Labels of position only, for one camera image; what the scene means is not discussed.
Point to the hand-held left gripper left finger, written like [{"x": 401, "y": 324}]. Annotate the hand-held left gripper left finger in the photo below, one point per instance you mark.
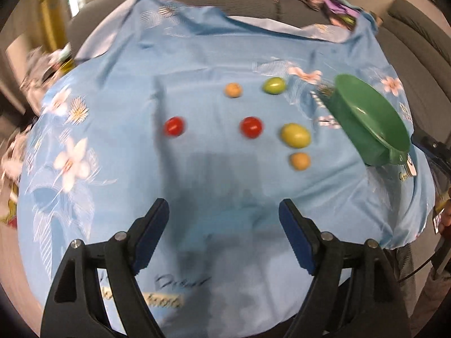
[{"x": 152, "y": 233}]

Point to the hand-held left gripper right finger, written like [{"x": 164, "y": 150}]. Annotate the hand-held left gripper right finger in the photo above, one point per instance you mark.
[{"x": 295, "y": 233}]

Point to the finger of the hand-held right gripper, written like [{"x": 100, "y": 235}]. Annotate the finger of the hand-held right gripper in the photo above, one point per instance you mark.
[{"x": 427, "y": 144}]

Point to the green plastic bowl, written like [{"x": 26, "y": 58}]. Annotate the green plastic bowl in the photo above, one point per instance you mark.
[{"x": 370, "y": 119}]

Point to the person's right hand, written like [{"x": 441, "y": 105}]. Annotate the person's right hand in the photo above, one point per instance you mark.
[{"x": 446, "y": 221}]

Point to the small orange fruit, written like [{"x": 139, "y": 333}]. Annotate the small orange fruit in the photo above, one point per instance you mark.
[
  {"x": 233, "y": 90},
  {"x": 300, "y": 161}
]

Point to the grey armchair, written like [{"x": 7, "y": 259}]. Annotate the grey armchair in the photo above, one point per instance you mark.
[{"x": 422, "y": 49}]

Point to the large yellow-green fruit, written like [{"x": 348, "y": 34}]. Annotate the large yellow-green fruit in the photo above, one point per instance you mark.
[{"x": 296, "y": 135}]

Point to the red tomato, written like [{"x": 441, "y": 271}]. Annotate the red tomato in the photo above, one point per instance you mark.
[
  {"x": 174, "y": 126},
  {"x": 251, "y": 127}
]

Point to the small green fruit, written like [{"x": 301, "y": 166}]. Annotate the small green fruit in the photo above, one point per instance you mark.
[{"x": 274, "y": 85}]

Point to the blue floral cloth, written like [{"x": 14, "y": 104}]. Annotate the blue floral cloth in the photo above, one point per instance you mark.
[{"x": 211, "y": 60}]

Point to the yellow curtain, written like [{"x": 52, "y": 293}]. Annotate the yellow curtain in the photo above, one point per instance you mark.
[{"x": 53, "y": 0}]

